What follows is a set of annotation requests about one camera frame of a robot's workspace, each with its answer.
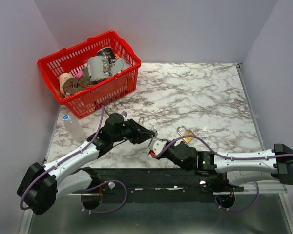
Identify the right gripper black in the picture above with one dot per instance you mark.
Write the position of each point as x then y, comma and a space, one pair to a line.
161, 156

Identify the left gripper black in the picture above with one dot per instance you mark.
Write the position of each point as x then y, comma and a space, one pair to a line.
137, 129

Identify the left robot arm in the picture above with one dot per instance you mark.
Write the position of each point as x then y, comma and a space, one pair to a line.
38, 188

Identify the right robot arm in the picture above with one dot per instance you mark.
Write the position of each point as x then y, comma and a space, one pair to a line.
239, 168

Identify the large brass padlock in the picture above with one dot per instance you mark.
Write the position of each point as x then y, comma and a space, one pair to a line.
186, 133

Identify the clear plastic water bottle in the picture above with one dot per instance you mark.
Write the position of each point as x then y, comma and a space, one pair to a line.
74, 128

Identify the grey cloth in basket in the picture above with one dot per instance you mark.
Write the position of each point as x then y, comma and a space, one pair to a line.
119, 65

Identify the red plastic shopping basket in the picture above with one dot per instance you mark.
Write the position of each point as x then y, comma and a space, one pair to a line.
74, 59

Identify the grey printed cloth roll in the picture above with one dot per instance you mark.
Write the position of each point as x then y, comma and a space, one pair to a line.
99, 69

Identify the pink item in basket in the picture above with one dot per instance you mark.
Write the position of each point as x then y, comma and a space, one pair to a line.
78, 74

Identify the black can in basket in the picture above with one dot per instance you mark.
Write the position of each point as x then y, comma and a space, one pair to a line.
109, 54

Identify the beige cup in basket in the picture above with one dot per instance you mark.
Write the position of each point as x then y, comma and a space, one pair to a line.
62, 79

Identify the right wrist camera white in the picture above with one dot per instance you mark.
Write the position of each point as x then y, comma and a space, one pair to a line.
155, 147

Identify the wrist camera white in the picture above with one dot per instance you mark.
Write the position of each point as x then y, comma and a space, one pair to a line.
124, 114
155, 147

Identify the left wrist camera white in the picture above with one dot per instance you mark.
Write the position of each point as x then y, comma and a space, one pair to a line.
124, 114

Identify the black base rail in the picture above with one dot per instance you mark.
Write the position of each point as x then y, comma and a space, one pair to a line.
157, 185

